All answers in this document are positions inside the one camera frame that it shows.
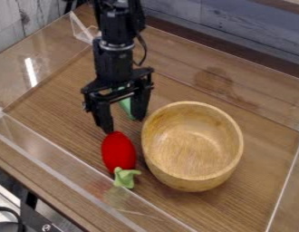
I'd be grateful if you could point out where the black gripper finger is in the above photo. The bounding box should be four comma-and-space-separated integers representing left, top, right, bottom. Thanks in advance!
131, 89, 151, 121
92, 101, 114, 134

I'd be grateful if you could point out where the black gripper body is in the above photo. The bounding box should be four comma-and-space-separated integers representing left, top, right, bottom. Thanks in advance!
82, 38, 154, 112

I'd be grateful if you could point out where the green rectangular block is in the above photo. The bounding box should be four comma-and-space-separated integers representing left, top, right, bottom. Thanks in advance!
119, 93, 136, 121

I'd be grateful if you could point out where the red plush strawberry toy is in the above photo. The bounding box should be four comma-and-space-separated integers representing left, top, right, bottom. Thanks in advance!
102, 131, 142, 189

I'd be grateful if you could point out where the wooden bowl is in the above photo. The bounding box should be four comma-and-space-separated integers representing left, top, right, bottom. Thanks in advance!
142, 101, 244, 192

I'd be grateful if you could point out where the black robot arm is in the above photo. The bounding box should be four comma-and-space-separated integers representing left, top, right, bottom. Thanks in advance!
82, 0, 154, 133

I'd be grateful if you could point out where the black cable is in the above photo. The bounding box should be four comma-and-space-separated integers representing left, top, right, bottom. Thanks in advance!
134, 33, 150, 67

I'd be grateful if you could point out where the clear acrylic corner bracket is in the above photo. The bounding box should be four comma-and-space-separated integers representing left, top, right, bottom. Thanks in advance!
70, 12, 102, 45

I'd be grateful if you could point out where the clear acrylic enclosure wall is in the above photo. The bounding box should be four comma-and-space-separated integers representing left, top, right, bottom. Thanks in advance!
0, 16, 299, 232

